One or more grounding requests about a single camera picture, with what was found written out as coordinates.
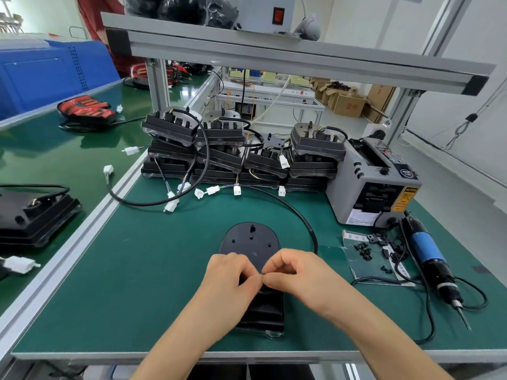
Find cluster of white connectors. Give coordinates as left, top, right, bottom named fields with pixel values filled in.
left=163, top=154, right=290, bottom=213

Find stack of black lamp housings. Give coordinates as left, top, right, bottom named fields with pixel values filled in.
left=140, top=108, right=350, bottom=195

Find blue plastic crate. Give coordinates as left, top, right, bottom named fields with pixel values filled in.
left=0, top=39, right=120, bottom=120

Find person's left hand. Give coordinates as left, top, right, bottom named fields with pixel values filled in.
left=197, top=252, right=265, bottom=320

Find black square lamp housing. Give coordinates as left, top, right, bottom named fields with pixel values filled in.
left=0, top=184, right=82, bottom=248

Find pile of small black screws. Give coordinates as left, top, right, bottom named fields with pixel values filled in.
left=353, top=232, right=400, bottom=273

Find white dome camera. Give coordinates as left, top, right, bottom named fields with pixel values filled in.
left=292, top=13, right=322, bottom=41

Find red tail lamp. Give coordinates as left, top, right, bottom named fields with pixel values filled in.
left=57, top=96, right=118, bottom=126
left=128, top=61, right=180, bottom=91

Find white background workbench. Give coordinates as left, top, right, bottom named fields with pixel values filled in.
left=215, top=69, right=326, bottom=125

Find black plastic bags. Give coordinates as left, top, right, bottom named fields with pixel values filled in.
left=126, top=0, right=240, bottom=30

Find black housing cable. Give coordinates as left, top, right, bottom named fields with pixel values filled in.
left=238, top=184, right=319, bottom=255

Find aluminium workbench shelf frame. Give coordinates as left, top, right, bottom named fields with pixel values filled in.
left=101, top=0, right=497, bottom=147

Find tall cardboard box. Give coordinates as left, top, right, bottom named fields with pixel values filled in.
left=362, top=84, right=397, bottom=124

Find large white plug connector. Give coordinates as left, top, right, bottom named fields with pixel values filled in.
left=0, top=255, right=41, bottom=276

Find grey box with red switch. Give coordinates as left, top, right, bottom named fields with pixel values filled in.
left=237, top=0, right=298, bottom=35

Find green work mat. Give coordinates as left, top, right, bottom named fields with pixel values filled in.
left=12, top=169, right=507, bottom=355

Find person's right forearm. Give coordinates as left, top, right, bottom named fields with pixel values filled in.
left=317, top=287, right=455, bottom=380

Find green conveyor belt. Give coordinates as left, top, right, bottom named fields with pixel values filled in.
left=0, top=73, right=216, bottom=315

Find open cardboard box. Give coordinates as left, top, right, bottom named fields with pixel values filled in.
left=334, top=92, right=368, bottom=118

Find steel wire with clamp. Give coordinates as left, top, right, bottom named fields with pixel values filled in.
left=444, top=111, right=481, bottom=151

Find grey tape dispenser machine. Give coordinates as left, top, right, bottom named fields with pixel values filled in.
left=326, top=130, right=423, bottom=227

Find clear plastic sheet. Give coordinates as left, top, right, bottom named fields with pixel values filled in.
left=342, top=229, right=417, bottom=288

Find person's left forearm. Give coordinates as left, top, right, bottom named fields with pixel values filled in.
left=130, top=304, right=255, bottom=380

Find person's right hand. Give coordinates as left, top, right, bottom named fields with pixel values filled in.
left=262, top=248, right=358, bottom=320

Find blue black electric screwdriver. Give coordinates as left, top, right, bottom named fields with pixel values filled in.
left=399, top=212, right=473, bottom=331

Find black oval lamp housing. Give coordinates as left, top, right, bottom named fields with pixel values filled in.
left=219, top=222, right=286, bottom=339

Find long looped black cable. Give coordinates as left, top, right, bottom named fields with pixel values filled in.
left=106, top=108, right=211, bottom=207

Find black screwdriver power cable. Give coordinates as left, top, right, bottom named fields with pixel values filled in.
left=350, top=217, right=489, bottom=345

